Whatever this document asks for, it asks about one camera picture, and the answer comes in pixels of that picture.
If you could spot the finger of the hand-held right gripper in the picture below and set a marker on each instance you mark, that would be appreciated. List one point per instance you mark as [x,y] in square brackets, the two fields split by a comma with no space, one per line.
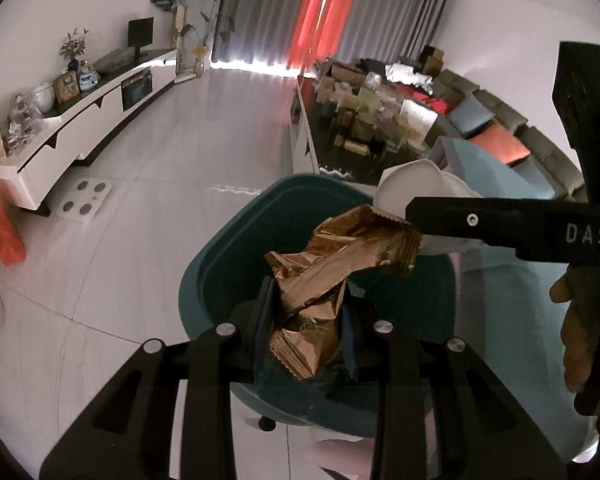
[460,220]

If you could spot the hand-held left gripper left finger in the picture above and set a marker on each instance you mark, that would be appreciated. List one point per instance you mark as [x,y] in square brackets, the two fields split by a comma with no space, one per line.
[264,325]

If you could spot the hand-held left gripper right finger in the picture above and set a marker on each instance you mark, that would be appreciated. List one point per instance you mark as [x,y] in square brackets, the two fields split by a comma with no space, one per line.
[351,347]

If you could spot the white paper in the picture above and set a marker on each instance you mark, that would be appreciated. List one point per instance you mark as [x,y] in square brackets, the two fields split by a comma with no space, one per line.
[410,185]

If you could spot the teal trash bin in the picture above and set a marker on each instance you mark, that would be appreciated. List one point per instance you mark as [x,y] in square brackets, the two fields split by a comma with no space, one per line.
[230,270]

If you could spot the gold foil wrapper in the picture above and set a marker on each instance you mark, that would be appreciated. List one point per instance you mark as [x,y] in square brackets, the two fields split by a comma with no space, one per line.
[330,265]

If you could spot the person's right hand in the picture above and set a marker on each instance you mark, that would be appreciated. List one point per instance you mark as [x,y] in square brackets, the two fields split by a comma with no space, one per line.
[577,320]

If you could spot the orange cushion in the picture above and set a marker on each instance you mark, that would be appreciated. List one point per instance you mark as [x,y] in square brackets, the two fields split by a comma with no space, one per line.
[500,143]

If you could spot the light blue blanket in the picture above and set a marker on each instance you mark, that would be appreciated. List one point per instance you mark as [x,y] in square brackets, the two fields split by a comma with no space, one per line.
[510,310]

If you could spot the dark green sofa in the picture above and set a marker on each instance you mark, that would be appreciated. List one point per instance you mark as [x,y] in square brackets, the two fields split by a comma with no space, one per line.
[540,135]

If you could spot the blue cushion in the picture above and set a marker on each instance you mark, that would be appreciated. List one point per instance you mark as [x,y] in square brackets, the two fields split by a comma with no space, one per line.
[470,116]

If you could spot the red cloth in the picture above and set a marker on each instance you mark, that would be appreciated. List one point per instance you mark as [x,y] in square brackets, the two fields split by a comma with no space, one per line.
[430,102]

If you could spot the cluttered coffee table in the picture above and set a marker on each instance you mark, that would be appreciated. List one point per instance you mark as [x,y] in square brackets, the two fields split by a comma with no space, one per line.
[370,105]

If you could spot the grey curtain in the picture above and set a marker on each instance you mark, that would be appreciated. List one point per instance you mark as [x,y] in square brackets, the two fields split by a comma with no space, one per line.
[405,15]

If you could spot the red curtain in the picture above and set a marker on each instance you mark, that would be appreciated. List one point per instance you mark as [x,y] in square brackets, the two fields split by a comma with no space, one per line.
[325,15]

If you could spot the white tv cabinet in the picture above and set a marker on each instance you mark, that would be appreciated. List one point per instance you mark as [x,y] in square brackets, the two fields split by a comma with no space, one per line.
[90,115]

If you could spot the orange plastic bag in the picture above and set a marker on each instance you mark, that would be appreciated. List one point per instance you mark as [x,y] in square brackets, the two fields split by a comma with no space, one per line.
[0,225]

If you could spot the blue white ceramic jar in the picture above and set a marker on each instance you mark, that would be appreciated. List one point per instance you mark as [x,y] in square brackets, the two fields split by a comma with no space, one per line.
[89,80]

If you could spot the dark tray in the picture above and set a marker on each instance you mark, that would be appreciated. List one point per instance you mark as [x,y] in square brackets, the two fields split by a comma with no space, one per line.
[114,60]

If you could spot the tall green plant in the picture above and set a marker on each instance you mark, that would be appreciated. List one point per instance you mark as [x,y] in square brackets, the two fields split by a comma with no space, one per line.
[212,20]

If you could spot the glass jars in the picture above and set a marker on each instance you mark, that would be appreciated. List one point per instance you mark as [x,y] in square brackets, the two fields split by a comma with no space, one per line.
[24,122]

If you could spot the black monitor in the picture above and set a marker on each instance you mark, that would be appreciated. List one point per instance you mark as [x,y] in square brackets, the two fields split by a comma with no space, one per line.
[140,35]

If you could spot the white teapot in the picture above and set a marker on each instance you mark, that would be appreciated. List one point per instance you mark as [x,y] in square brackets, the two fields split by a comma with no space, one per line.
[43,97]

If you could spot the vase with dried flowers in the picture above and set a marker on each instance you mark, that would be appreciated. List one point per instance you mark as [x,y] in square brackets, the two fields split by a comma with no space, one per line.
[73,47]

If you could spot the picture frame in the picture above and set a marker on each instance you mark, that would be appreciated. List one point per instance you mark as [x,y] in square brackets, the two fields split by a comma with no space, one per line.
[66,86]

